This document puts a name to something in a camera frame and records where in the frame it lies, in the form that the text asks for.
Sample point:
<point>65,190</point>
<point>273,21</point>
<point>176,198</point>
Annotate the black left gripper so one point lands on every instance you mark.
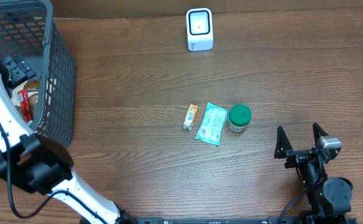
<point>18,70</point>

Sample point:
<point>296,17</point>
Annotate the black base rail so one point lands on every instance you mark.
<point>269,220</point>

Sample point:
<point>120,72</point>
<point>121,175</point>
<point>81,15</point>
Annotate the snack bag with red label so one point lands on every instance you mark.
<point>25,98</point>

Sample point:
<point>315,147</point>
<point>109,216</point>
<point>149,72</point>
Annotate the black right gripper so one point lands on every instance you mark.
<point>301,155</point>

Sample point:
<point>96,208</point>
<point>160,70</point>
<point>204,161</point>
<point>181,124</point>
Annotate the teal wet wipes pack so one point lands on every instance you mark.
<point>212,124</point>

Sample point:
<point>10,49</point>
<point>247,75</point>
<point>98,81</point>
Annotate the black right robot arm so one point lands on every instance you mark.
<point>329,198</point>

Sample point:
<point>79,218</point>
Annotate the white barcode scanner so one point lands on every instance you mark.
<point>199,29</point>

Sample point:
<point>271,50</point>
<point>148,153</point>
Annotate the grey plastic shopping basket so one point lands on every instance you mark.
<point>28,33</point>

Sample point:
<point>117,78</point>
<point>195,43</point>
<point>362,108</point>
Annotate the small orange box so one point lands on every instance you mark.
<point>190,117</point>

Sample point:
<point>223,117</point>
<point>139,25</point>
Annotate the green lid jar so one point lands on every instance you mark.
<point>238,118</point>

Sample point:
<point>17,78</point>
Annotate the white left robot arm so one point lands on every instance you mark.
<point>34,163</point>

